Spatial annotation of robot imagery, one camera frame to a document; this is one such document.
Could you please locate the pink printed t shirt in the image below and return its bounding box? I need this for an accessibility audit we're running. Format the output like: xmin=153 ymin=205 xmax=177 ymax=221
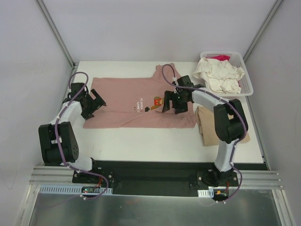
xmin=83 ymin=63 xmax=197 ymax=129

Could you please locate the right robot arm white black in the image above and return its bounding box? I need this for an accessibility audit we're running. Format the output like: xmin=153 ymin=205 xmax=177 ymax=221
xmin=162 ymin=87 xmax=248 ymax=187

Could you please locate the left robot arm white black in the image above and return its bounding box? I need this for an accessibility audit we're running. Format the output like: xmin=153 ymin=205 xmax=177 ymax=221
xmin=38 ymin=89 xmax=106 ymax=183

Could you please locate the folded beige t shirt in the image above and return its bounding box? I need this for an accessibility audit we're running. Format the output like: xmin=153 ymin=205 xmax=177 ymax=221
xmin=195 ymin=105 xmax=252 ymax=147

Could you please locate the cream crumpled t shirt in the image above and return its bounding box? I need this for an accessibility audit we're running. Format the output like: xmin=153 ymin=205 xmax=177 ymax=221
xmin=192 ymin=57 xmax=245 ymax=94

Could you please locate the magenta t shirt in basket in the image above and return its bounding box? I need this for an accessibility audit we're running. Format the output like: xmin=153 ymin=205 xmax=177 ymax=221
xmin=207 ymin=55 xmax=230 ymax=61

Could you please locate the white plastic laundry basket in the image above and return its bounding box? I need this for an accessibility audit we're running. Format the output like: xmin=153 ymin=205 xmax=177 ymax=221
xmin=197 ymin=50 xmax=253 ymax=98

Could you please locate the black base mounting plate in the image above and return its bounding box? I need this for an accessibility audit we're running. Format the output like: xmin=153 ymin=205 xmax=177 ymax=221
xmin=72 ymin=160 xmax=242 ymax=197

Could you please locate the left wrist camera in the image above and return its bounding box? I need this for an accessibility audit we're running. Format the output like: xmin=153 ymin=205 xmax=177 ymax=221
xmin=68 ymin=82 xmax=89 ymax=99

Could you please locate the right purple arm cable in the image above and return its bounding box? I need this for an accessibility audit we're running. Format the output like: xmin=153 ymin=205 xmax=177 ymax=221
xmin=161 ymin=64 xmax=249 ymax=205

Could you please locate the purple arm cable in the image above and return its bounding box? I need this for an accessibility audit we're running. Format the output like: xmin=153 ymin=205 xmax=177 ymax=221
xmin=161 ymin=64 xmax=249 ymax=205
xmin=54 ymin=72 xmax=109 ymax=201

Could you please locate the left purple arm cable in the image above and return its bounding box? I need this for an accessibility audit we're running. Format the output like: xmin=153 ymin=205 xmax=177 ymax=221
xmin=54 ymin=72 xmax=109 ymax=201

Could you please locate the left white cable duct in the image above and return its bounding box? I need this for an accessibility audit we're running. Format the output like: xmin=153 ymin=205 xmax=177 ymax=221
xmin=40 ymin=185 xmax=113 ymax=195

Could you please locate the white cable duct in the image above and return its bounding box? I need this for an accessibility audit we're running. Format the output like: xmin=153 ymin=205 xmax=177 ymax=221
xmin=198 ymin=188 xmax=214 ymax=198
xmin=40 ymin=185 xmax=113 ymax=195

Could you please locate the right white cable duct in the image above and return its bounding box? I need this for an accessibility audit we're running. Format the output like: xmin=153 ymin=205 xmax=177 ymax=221
xmin=198 ymin=188 xmax=214 ymax=198

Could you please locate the aluminium front rail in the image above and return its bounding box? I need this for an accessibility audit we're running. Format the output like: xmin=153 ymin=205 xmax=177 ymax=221
xmin=29 ymin=166 xmax=284 ymax=190

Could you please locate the left aluminium frame post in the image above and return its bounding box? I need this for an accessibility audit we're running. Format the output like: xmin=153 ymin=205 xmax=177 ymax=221
xmin=35 ymin=0 xmax=77 ymax=69

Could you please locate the aluminium frame post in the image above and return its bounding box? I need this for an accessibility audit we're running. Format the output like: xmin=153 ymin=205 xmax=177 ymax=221
xmin=243 ymin=0 xmax=285 ymax=62
xmin=35 ymin=0 xmax=77 ymax=69

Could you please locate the right aluminium frame post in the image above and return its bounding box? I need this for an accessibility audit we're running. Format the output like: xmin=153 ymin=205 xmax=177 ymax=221
xmin=243 ymin=0 xmax=285 ymax=62

